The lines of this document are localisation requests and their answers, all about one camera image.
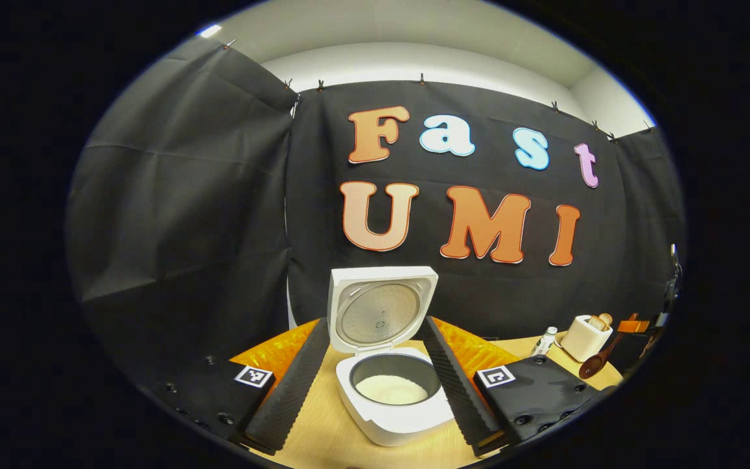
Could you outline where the cream toaster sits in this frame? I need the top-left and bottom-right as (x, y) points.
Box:
(561, 315), (613, 363)

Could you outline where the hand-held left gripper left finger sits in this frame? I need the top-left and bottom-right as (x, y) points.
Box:
(147, 318), (330, 455)

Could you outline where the black backdrop cloth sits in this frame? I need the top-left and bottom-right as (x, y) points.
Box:
(66, 36), (687, 391)

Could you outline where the brown wooden spoon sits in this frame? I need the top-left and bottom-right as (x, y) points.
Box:
(578, 332), (624, 380)

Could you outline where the white rice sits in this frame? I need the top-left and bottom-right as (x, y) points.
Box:
(355, 375), (429, 405)

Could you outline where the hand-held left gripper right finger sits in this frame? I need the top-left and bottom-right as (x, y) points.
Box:
(423, 317), (617, 457)

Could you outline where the white rice cooker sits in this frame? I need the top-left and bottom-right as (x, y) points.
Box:
(327, 266), (457, 448)

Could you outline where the white green-label bottle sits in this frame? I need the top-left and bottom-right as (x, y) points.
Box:
(531, 326), (558, 356)

